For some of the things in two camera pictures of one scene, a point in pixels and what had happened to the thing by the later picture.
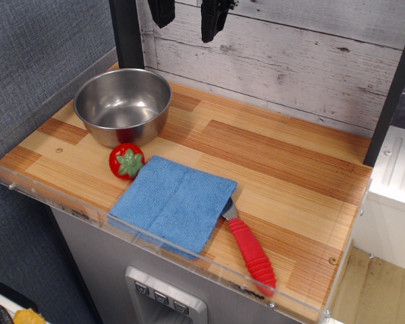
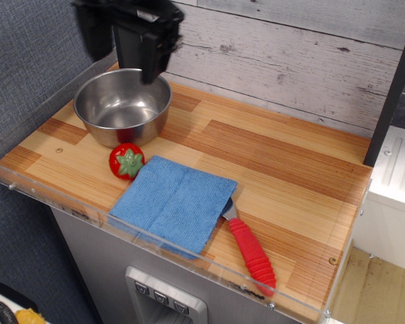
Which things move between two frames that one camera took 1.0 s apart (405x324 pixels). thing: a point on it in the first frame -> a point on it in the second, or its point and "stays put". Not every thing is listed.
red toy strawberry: (125, 160) stays put
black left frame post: (127, 30) stays put
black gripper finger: (214, 14) -> (156, 51)
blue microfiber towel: (173, 206) stays put
